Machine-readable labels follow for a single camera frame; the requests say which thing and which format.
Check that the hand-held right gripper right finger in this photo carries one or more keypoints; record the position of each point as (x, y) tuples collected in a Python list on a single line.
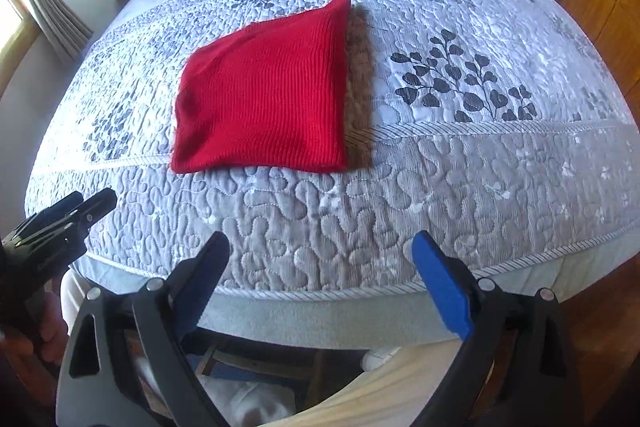
[(445, 287)]

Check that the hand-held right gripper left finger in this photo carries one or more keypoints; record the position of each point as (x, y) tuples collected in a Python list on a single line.
[(200, 287)]

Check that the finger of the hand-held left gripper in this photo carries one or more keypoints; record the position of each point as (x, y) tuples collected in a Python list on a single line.
[(97, 204), (55, 212)]

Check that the red knitted garment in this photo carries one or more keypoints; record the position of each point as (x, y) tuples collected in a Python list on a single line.
[(265, 97)]

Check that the person's left hand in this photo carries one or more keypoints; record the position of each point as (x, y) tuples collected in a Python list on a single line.
[(47, 327)]

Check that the light grey bed sheet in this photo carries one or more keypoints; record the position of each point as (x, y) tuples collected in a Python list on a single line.
[(350, 312)]

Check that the grey quilted leaf-print bedspread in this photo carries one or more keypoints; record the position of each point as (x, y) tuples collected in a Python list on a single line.
[(350, 232)]

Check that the person's white trousers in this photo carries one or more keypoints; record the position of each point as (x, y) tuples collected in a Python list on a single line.
[(350, 397)]

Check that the beige curtain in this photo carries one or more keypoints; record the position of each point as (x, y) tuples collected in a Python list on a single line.
[(55, 14)]

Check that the brown furry cloth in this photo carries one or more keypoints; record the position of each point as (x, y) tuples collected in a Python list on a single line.
[(361, 97)]

